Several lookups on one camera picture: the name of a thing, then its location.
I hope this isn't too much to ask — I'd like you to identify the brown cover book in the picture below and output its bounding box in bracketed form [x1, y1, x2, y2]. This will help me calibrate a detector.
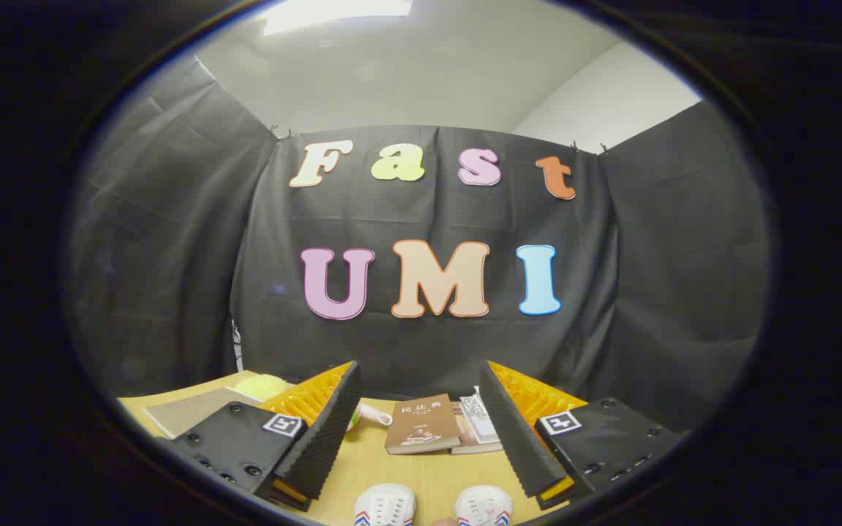
[384, 394, 463, 456]

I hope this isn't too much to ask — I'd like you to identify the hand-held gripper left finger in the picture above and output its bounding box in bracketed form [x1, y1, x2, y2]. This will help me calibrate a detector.
[171, 360, 364, 512]

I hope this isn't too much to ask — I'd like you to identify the pink plush toy green shirt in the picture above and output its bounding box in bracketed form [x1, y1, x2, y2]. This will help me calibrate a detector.
[346, 404, 394, 433]

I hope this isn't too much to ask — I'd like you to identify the white canvas shoe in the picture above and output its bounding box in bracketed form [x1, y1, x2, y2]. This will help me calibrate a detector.
[454, 485, 515, 526]
[353, 483, 417, 526]

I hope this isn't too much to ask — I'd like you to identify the beige storage box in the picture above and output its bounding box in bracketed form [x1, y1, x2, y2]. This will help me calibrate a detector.
[143, 386, 265, 440]

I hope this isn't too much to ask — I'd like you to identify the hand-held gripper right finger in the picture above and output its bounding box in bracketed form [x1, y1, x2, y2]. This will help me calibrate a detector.
[478, 360, 686, 511]

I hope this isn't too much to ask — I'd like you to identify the yellow lemon plush toy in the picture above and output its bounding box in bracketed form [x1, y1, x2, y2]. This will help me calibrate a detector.
[234, 373, 292, 403]

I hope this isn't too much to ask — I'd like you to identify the black backdrop cloth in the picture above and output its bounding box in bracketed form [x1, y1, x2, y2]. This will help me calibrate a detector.
[63, 55, 771, 432]

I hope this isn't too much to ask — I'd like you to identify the white patterned cover book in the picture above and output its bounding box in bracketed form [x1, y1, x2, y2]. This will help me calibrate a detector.
[459, 394, 500, 445]

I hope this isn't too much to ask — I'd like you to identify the reddish brown book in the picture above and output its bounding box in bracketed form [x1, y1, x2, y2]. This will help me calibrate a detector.
[450, 401, 504, 456]

